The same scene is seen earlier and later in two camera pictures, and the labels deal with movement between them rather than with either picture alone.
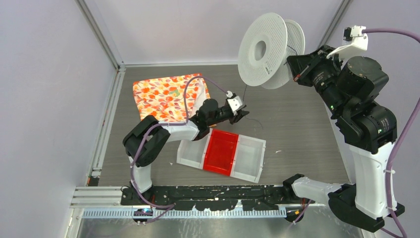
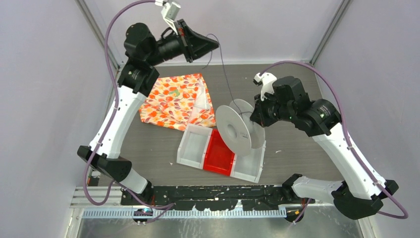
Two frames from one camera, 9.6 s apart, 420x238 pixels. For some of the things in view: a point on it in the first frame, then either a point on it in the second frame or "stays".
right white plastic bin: (248, 158) stays
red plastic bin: (220, 151) stays
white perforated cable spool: (263, 60) -> (240, 132)
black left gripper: (235, 118) -> (194, 44)
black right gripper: (301, 64) -> (258, 114)
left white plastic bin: (191, 152) stays
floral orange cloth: (163, 97) stays
